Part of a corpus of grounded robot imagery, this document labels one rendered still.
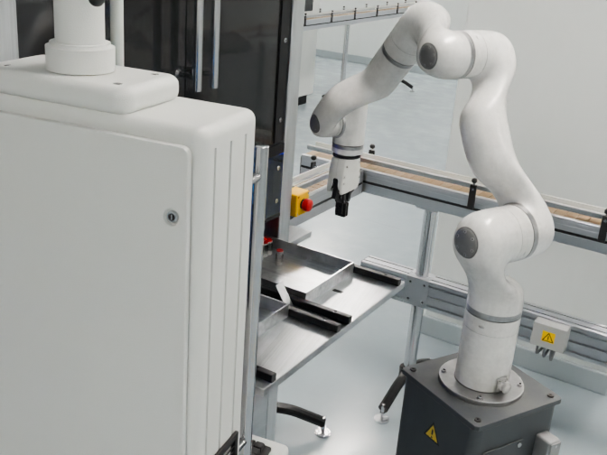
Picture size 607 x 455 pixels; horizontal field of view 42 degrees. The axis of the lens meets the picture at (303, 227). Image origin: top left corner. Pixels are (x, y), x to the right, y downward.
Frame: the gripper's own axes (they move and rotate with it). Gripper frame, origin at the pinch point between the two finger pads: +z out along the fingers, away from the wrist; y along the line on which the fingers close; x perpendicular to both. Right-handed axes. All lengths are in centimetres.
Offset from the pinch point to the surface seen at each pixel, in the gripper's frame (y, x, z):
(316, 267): -1.8, -7.3, 20.3
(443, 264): -143, -21, 71
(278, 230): -6.4, -23.8, 14.8
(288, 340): 38.3, 9.3, 20.6
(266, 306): 28.6, -3.6, 19.7
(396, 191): -82, -21, 21
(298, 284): 11.2, -5.1, 20.4
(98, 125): 104, 16, -44
